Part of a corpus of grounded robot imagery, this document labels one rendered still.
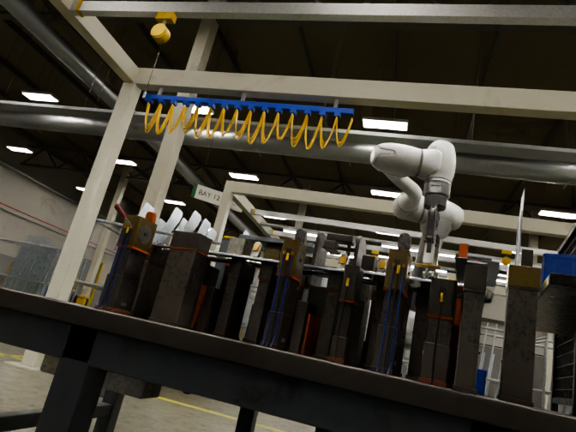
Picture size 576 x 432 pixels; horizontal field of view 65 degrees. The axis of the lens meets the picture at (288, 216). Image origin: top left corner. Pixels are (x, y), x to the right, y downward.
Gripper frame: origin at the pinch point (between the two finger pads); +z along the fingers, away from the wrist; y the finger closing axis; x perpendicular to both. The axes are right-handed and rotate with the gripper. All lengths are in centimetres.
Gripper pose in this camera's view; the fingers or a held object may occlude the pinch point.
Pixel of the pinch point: (429, 254)
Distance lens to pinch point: 158.8
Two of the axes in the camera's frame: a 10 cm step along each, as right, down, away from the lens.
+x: 9.1, 0.8, -4.0
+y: -3.5, -3.4, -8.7
